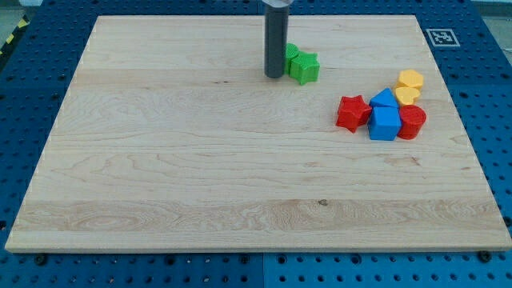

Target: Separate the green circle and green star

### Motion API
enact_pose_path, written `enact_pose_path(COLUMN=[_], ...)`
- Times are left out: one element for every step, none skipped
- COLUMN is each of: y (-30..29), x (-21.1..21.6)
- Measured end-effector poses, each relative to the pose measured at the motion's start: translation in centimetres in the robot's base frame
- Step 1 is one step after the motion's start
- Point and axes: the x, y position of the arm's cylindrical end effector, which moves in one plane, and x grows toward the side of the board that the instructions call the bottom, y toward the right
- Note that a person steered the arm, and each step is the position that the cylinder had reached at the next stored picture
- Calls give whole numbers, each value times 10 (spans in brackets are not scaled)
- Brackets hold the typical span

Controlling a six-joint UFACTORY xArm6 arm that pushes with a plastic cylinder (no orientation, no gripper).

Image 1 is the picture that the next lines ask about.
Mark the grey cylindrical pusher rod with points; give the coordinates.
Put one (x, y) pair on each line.
(276, 26)

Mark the green circle block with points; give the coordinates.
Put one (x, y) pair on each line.
(291, 53)

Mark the green star block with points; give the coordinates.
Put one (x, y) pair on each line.
(305, 67)

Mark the red star block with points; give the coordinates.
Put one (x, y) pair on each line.
(353, 112)

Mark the blue triangle block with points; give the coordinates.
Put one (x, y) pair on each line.
(385, 98)

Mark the yellow hexagon block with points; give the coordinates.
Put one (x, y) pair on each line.
(410, 78)

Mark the blue cube block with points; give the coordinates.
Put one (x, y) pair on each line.
(384, 123)

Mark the yellow heart block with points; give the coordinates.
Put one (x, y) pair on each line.
(407, 95)

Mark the wooden board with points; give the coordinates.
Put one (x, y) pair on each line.
(170, 139)

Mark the white fiducial marker tag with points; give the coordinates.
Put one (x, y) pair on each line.
(442, 37)

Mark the red cylinder block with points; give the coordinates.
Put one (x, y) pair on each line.
(413, 118)

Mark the black bolt right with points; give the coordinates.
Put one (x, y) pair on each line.
(484, 256)

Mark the black bolt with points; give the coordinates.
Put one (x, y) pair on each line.
(40, 259)
(484, 256)

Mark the black bolt left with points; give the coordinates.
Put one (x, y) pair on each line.
(40, 259)

